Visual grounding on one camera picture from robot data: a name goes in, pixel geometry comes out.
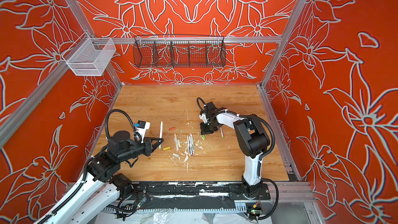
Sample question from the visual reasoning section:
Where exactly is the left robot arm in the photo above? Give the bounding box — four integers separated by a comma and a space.
37, 131, 164, 224

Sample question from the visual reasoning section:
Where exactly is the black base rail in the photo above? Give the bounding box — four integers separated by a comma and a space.
132, 181, 271, 200

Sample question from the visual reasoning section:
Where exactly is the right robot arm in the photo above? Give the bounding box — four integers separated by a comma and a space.
197, 97, 275, 199

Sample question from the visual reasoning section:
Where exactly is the clear plastic bin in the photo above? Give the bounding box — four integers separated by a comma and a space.
62, 37, 116, 76

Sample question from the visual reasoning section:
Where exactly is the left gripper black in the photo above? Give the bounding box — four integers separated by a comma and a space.
120, 135, 164, 162

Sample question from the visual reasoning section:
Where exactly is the white pen orange tip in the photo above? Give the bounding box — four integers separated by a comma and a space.
174, 134, 180, 151

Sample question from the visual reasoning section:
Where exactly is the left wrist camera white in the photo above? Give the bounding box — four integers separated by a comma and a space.
134, 120, 150, 143

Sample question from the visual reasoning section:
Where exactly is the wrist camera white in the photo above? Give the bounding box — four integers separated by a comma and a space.
134, 120, 150, 143
200, 113, 208, 123

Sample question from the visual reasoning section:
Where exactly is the black wire basket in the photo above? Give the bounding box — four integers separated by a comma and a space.
133, 35, 227, 68

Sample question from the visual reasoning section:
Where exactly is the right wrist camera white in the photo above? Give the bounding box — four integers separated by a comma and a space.
200, 113, 208, 123

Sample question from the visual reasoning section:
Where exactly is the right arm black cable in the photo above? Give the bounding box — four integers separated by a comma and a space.
196, 97, 279, 220

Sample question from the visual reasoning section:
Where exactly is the white pen pink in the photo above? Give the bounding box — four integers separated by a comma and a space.
189, 133, 195, 156

